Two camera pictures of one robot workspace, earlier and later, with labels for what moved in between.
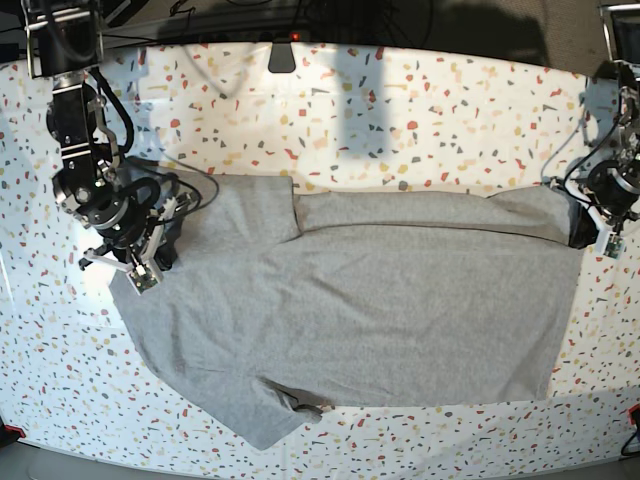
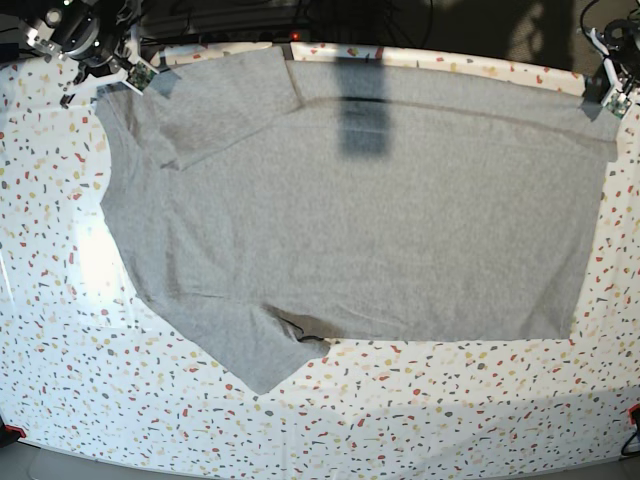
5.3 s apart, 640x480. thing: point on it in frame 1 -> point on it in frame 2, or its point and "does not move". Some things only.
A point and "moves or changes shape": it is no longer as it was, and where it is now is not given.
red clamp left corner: (10, 434) does not move
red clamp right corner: (634, 416) does not move
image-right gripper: (614, 188) -> (622, 42)
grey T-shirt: (354, 299) moves or changes shape
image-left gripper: (122, 211) -> (91, 34)
